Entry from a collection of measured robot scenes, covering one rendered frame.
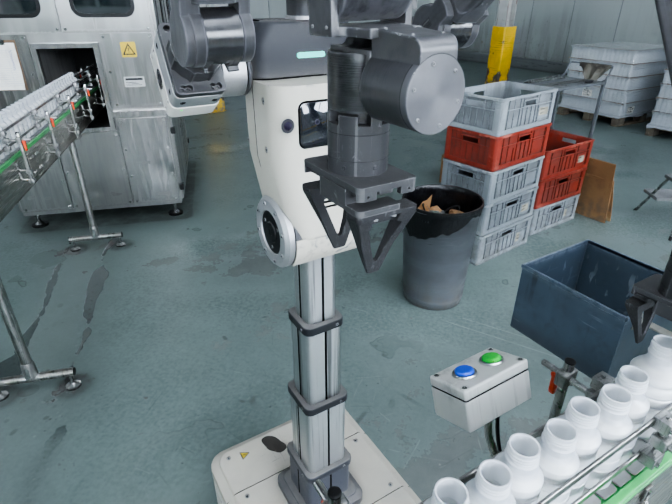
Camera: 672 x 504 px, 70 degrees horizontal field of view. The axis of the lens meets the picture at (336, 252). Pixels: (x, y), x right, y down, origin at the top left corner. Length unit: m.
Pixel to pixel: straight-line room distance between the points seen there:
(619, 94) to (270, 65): 7.28
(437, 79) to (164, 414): 2.14
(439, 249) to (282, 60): 1.87
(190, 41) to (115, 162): 3.43
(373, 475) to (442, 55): 1.50
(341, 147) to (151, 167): 3.71
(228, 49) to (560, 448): 0.68
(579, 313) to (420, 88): 1.13
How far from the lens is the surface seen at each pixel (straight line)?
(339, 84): 0.43
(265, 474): 1.74
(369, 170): 0.44
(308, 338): 1.18
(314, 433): 1.38
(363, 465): 1.75
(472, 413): 0.78
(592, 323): 1.42
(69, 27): 4.00
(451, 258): 2.71
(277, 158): 0.92
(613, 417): 0.77
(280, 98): 0.89
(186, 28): 0.73
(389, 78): 0.37
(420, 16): 0.99
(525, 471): 0.66
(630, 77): 7.94
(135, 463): 2.23
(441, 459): 2.13
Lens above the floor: 1.63
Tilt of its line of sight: 28 degrees down
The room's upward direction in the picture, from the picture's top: straight up
